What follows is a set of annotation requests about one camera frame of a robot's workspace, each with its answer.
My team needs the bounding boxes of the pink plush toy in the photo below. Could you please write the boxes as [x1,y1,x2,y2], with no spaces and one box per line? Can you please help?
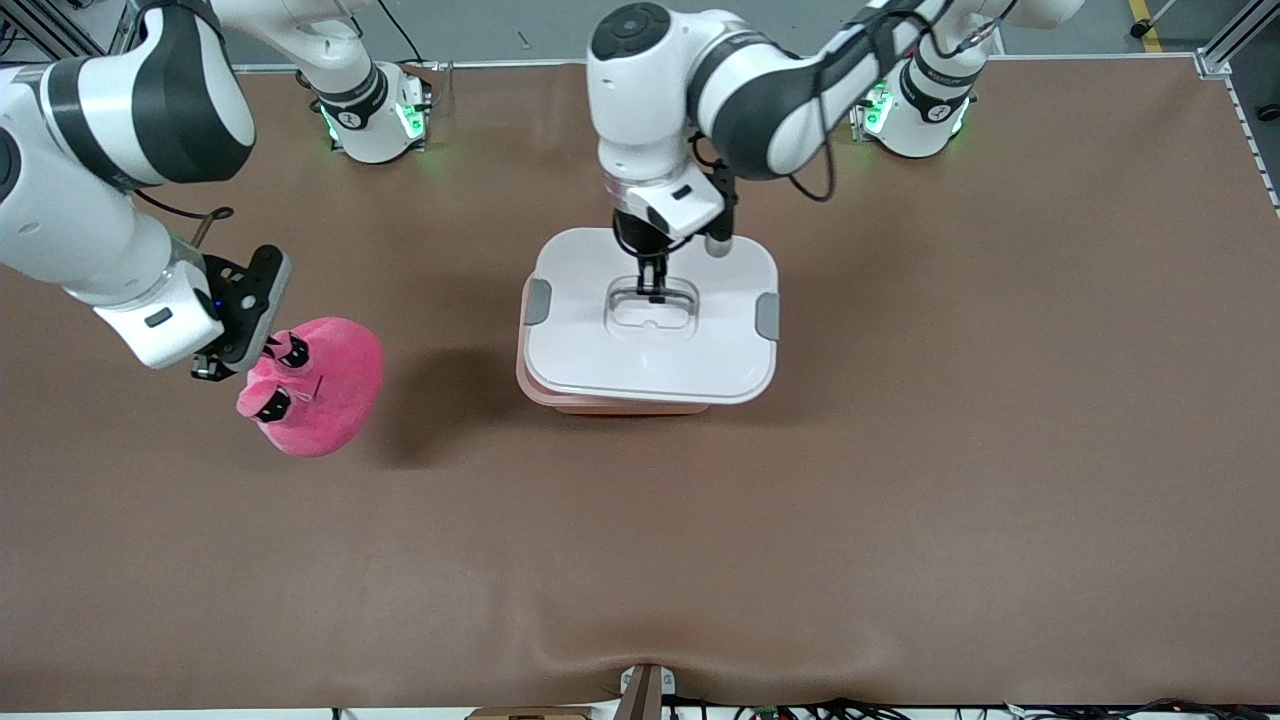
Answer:
[235,316,386,459]

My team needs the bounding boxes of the white box lid grey latches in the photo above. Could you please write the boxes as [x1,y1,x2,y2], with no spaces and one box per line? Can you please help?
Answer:
[523,227,782,406]

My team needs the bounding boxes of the pink plastic box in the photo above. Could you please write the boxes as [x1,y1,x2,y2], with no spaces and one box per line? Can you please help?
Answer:
[515,275,713,417]

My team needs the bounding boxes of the brown table mat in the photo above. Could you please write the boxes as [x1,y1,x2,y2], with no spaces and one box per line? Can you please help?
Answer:
[0,55,1280,713]

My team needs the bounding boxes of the aluminium frame post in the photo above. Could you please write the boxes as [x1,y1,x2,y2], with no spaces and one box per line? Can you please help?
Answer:
[0,0,141,61]
[1195,0,1280,81]

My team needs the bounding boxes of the black right arm base cable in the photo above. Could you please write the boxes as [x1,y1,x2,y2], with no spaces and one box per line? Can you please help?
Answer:
[372,0,429,69]

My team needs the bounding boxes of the metal mat clamp bracket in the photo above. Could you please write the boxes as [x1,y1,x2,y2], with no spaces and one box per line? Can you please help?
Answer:
[617,663,678,720]

